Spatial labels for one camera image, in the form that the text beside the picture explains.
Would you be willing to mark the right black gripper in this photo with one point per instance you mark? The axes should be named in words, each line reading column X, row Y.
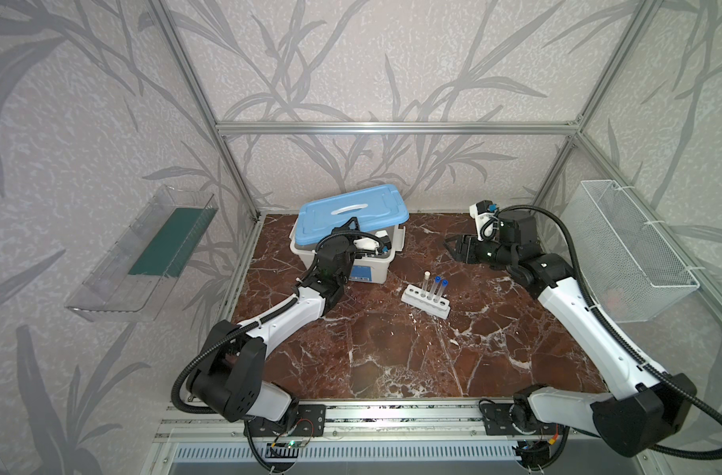
column 477, row 249

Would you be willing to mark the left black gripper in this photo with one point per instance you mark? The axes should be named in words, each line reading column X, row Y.
column 349, row 243

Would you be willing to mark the blue-capped test tube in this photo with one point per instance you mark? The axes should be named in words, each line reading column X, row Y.
column 441, row 290
column 433, row 288

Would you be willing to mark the white plastic storage bin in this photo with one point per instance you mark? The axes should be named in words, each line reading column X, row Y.
column 368, row 269

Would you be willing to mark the cork-stoppered glass test tube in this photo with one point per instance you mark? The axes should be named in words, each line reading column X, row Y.
column 425, row 283

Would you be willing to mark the blue plastic bin lid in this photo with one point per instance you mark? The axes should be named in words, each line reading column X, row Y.
column 376, row 208

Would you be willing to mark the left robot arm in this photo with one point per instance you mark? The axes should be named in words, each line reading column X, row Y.
column 226, row 377

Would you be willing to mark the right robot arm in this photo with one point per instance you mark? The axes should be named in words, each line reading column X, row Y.
column 644, row 404

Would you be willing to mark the white test tube rack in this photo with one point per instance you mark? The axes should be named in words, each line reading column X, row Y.
column 438, row 307

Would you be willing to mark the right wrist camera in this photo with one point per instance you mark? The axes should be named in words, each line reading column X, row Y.
column 484, row 215

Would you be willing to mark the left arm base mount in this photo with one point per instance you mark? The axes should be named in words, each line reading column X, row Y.
column 303, row 420

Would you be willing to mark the white wire mesh basket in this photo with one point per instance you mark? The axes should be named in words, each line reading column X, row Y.
column 628, row 265

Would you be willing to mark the aluminium front rail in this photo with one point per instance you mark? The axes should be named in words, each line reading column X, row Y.
column 456, row 419

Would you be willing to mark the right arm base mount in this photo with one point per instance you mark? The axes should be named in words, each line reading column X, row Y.
column 498, row 420

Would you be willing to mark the clear acrylic wall shelf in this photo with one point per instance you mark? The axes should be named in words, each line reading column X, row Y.
column 132, row 282

